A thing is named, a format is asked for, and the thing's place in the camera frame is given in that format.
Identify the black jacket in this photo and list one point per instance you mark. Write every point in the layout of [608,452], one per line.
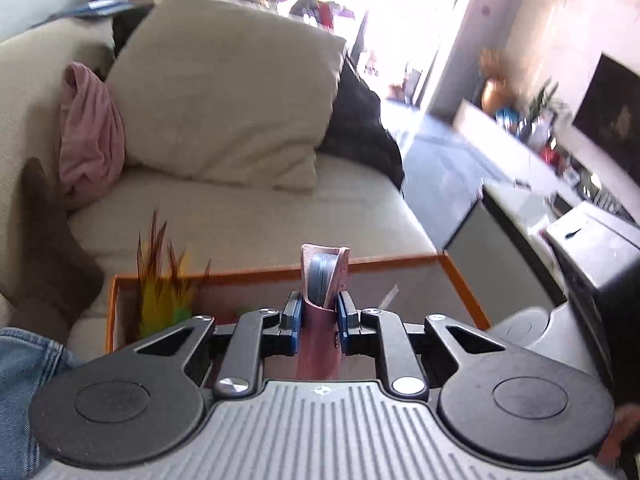
[360,124]

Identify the person's right hand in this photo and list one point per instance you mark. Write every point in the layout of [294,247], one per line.
[626,424]

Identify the black television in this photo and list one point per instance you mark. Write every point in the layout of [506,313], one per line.
[609,114]

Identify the beige sofa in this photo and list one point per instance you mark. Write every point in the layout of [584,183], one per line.
[224,228]

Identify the pink cloth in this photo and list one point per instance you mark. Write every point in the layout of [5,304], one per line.
[91,149]

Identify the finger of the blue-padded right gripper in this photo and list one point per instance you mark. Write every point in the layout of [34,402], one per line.
[382,336]

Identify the white coffee table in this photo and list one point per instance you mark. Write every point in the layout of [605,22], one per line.
[499,249]

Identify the beige cushion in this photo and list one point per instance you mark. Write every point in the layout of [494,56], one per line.
[230,90]

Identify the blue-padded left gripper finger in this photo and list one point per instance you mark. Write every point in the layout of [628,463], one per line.
[242,347]

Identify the colourful feather toy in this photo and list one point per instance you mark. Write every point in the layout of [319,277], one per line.
[165,294]

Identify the pink card holder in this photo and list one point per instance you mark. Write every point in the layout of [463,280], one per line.
[324,276]

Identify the brown sock foot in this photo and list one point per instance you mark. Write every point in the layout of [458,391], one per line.
[58,280]

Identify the orange cardboard box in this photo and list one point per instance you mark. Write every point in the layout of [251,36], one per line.
[425,284]

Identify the green potted plant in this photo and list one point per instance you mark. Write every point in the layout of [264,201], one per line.
[541,100]

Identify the blue jeans leg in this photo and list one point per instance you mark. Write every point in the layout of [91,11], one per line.
[28,361]

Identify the copper vase with flowers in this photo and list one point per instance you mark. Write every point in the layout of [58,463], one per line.
[497,92]

